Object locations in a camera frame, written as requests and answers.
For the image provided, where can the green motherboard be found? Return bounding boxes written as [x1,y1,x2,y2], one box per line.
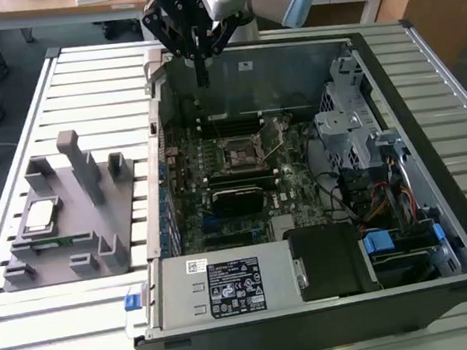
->
[153,106,329,259]

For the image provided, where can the black expansion slot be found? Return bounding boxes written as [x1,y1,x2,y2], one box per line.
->
[200,229,262,249]

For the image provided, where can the green RAM stick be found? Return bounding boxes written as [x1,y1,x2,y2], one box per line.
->
[29,235,77,251]

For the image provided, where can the black plastic fan shroud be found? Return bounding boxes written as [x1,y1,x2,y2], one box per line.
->
[284,218,381,304]

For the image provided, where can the silver CPU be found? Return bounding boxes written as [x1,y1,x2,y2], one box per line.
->
[22,199,63,232]

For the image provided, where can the metal socket cover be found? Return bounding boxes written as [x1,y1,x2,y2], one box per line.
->
[252,114,293,163]

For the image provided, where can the blue case latch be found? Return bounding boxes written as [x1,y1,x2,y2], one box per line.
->
[122,292,143,313]

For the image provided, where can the wooden cabinet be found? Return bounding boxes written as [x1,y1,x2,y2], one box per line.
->
[373,0,467,79]

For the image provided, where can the silver disk bay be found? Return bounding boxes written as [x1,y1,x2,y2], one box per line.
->
[358,217,467,294]

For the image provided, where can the silver chipset heatsink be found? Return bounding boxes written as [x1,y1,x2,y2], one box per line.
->
[271,214,297,239]

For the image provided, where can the black graphics card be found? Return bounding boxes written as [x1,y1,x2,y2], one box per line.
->
[209,184,267,220]

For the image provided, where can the coloured wire bundle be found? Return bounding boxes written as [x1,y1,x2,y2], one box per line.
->
[353,176,422,232]

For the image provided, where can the black PC case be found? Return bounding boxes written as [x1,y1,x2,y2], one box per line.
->
[102,12,467,350]

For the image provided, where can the black RAM slot bank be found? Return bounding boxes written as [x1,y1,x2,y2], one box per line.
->
[206,168,283,198]
[194,111,267,140]

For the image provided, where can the black wire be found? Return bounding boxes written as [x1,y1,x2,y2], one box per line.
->
[302,122,363,229]

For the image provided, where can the CPU socket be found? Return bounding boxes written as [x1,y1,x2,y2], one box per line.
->
[217,131,271,176]

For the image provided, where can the silver drive cage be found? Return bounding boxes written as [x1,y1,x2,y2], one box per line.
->
[307,53,388,175]

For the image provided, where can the silver case bracket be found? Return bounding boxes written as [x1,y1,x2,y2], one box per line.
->
[140,47,168,100]

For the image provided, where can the grey parts rack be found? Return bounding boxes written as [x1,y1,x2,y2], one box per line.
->
[0,123,147,294]

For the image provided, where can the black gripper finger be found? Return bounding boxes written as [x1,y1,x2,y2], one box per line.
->
[138,0,206,94]
[196,11,250,88]

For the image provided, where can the silver power supply unit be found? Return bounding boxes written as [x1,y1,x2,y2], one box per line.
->
[140,239,306,333]

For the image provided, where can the blue disk carrier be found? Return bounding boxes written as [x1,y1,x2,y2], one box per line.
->
[360,228,396,261]

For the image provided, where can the blue plastic clip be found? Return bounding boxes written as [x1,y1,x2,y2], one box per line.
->
[430,221,447,244]

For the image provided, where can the metal locking lever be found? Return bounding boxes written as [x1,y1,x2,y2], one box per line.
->
[211,114,224,144]

